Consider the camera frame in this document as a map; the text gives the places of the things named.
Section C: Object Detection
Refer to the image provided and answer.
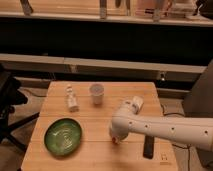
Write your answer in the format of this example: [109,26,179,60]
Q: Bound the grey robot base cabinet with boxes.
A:
[182,59,213,171]

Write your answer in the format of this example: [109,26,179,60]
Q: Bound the black rectangular phone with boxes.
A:
[143,136,154,159]

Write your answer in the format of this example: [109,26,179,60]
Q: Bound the black office chair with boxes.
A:
[0,64,39,152]

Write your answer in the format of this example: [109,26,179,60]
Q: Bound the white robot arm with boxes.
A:
[109,99,213,152]

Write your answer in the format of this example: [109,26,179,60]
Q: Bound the green round plate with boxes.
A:
[44,118,82,157]

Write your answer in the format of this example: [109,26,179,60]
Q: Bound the black cable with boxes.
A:
[161,103,193,171]

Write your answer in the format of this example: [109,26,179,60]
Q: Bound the white sponge block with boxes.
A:
[133,96,144,113]

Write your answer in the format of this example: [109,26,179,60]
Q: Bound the white paper cup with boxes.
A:
[89,83,104,105]

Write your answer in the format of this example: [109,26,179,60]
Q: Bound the white small bottle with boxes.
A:
[66,85,79,112]

